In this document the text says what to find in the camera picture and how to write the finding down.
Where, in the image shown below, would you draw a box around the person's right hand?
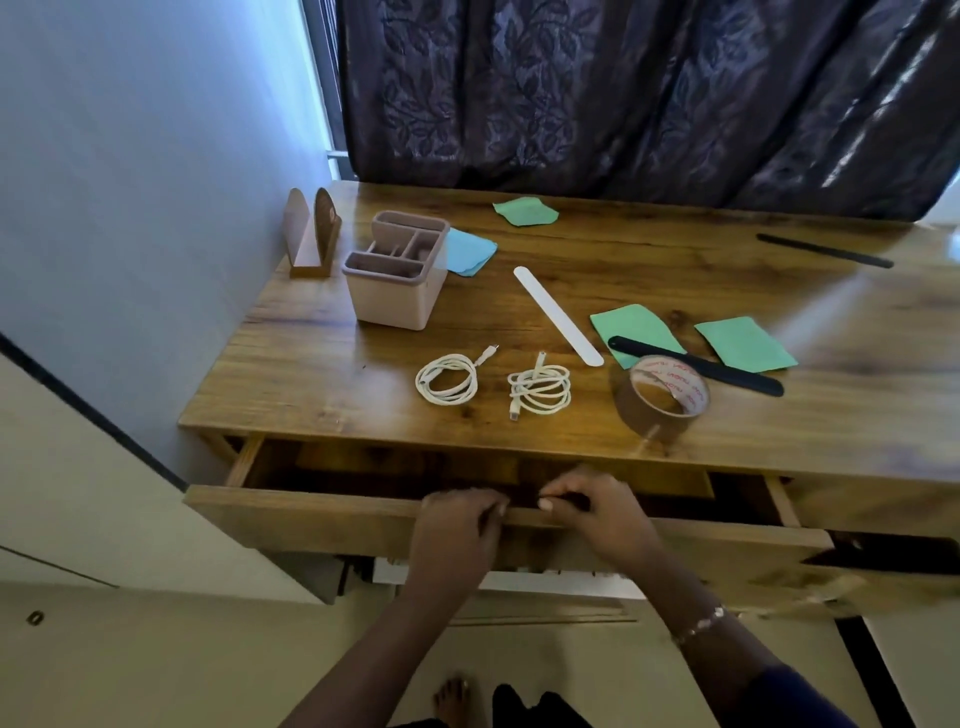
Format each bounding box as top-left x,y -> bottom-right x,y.
537,464 -> 666,580

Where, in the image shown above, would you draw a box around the window frame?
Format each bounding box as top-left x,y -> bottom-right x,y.
302,0 -> 355,182

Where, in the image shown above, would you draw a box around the small green paper note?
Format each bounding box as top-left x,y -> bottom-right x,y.
492,195 -> 561,228

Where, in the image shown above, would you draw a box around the white flat stick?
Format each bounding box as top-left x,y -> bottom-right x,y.
513,265 -> 606,369

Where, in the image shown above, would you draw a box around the person's foot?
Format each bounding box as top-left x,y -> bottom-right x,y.
432,675 -> 475,728

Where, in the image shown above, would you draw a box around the person's left forearm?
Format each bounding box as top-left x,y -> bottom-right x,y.
279,581 -> 490,728

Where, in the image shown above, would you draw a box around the loosely coiled white cable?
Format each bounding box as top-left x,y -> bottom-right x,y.
506,351 -> 573,423

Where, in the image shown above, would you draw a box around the wooden letter holder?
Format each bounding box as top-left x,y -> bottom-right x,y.
282,186 -> 344,280

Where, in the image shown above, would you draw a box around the blue paper note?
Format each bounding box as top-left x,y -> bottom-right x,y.
444,228 -> 499,279

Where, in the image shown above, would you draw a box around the thin black flat stick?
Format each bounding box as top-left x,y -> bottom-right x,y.
756,233 -> 895,270

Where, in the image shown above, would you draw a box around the wide wooden desk drawer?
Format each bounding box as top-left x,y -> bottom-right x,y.
183,433 -> 835,605

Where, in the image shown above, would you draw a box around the narrow wooden desk drawer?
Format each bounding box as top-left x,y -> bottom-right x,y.
765,474 -> 960,624

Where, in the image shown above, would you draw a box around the person's dark trousers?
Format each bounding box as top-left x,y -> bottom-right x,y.
490,683 -> 595,728

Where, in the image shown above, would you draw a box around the neatly coiled white cable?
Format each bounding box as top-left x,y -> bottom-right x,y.
414,344 -> 501,408

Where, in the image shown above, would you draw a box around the person's dark blue sleeve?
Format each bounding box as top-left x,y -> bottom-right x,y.
718,663 -> 860,728

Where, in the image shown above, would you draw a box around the beaded wrist bracelet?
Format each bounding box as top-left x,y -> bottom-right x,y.
671,604 -> 727,648

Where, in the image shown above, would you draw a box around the brown packing tape roll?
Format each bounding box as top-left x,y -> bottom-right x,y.
609,354 -> 711,445

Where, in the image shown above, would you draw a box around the wooden desk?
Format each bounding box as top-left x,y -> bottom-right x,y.
177,179 -> 960,625

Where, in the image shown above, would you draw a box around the person's right forearm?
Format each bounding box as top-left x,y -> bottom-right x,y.
633,558 -> 781,728

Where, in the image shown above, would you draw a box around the pink plastic desk organizer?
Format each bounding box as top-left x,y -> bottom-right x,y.
341,210 -> 451,332

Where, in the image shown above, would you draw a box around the dark leaf-patterned curtain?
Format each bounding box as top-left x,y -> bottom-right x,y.
333,0 -> 960,223

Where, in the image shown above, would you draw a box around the wide black flat stick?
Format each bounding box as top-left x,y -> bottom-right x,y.
606,335 -> 786,399

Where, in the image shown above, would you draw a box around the person's left hand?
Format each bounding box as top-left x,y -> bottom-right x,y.
407,486 -> 511,595

